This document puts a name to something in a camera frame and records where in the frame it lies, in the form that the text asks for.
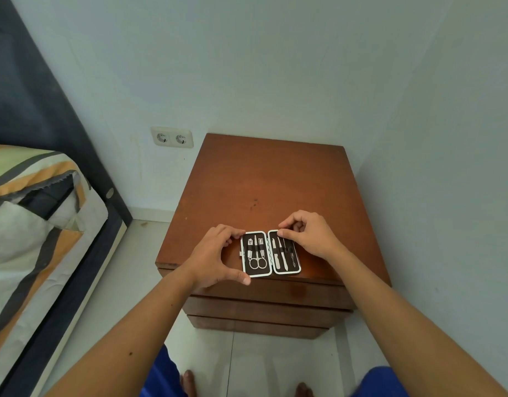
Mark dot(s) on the thin steel ear pick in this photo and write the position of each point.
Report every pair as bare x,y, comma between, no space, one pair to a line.
293,260

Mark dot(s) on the person's foot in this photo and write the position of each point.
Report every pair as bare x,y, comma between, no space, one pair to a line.
304,390
189,384

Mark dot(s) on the large steel nail clipper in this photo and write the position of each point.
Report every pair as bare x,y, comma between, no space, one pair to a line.
250,248

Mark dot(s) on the blue shorts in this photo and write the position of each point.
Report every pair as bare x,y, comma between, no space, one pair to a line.
162,376

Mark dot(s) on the white baseboard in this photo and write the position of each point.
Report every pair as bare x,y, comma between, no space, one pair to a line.
152,214

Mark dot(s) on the person's right hand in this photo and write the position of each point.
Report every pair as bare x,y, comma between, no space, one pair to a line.
316,239

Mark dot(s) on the person's left foot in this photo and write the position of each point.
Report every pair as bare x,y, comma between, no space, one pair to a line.
189,384

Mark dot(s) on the brown wooden nightstand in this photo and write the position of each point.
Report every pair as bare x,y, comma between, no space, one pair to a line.
262,181

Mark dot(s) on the black manicure kit case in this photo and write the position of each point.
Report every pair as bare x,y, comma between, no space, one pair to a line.
265,266

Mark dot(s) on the person's right thumb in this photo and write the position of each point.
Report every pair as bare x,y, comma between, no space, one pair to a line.
287,235

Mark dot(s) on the steel cuticle pusher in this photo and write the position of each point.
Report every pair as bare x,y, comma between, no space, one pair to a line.
282,256

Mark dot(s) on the brown wooden drawer front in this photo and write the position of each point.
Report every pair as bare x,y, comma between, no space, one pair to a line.
262,312
254,327
287,293

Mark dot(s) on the striped bed sheet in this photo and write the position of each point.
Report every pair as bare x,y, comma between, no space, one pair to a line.
30,227

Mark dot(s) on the person's right forearm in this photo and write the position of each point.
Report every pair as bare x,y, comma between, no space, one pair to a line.
407,330

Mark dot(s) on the person's right foot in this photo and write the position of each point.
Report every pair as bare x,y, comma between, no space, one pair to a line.
304,390

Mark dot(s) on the person's left hand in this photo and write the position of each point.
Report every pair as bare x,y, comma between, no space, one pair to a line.
206,260

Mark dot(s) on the white double wall socket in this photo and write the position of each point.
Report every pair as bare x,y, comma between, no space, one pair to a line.
172,138

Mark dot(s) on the dark bed frame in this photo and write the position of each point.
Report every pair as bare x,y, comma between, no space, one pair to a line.
26,90

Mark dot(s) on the small steel scissors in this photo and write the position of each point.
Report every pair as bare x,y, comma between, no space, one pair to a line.
257,260

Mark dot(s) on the steel nail file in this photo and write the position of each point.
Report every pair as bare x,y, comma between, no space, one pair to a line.
274,250

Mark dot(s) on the person's left thumb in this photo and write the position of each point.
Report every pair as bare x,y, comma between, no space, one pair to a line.
236,276

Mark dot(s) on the person's left forearm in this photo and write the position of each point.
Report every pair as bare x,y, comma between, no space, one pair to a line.
129,343

